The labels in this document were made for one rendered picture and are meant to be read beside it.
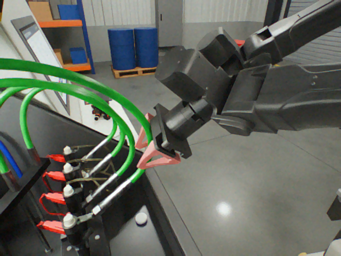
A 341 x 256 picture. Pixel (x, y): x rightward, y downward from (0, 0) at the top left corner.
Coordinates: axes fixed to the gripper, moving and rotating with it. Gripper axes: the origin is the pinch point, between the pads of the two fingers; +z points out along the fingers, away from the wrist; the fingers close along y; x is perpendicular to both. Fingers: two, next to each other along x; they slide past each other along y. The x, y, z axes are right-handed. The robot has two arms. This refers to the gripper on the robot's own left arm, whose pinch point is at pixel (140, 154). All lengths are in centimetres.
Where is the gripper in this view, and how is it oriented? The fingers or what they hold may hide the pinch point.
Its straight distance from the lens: 40.8
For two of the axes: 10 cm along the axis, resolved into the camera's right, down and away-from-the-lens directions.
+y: 2.1, 6.8, -7.0
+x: 6.7, 4.3, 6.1
